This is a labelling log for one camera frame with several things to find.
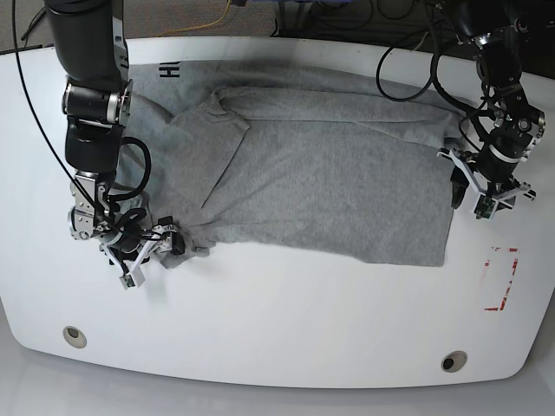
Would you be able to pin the right table cable grommet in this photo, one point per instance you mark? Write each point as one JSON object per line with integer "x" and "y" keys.
{"x": 454, "y": 362}

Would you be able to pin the left table cable grommet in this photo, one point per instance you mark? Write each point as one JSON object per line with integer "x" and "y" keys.
{"x": 74, "y": 337}

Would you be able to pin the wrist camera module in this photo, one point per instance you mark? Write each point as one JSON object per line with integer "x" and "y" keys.
{"x": 486, "y": 206}
{"x": 132, "y": 279}

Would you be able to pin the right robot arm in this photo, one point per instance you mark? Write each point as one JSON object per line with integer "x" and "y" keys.
{"x": 90, "y": 45}

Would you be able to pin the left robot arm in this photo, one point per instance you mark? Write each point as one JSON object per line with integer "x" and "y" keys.
{"x": 507, "y": 125}

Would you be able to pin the red tape rectangle marking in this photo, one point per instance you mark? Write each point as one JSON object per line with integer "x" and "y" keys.
{"x": 497, "y": 278}

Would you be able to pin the table cable grommet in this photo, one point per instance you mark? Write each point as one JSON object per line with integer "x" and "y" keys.
{"x": 454, "y": 362}
{"x": 74, "y": 337}

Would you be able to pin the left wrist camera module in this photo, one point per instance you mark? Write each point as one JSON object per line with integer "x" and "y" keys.
{"x": 486, "y": 206}

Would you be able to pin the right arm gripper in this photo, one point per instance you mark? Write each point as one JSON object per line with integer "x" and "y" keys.
{"x": 130, "y": 246}

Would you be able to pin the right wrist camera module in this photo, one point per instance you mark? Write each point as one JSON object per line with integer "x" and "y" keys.
{"x": 132, "y": 279}

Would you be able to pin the grey t-shirt with black lettering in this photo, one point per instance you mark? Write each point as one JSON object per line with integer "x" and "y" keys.
{"x": 303, "y": 157}

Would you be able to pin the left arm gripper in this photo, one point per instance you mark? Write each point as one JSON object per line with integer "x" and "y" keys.
{"x": 463, "y": 177}

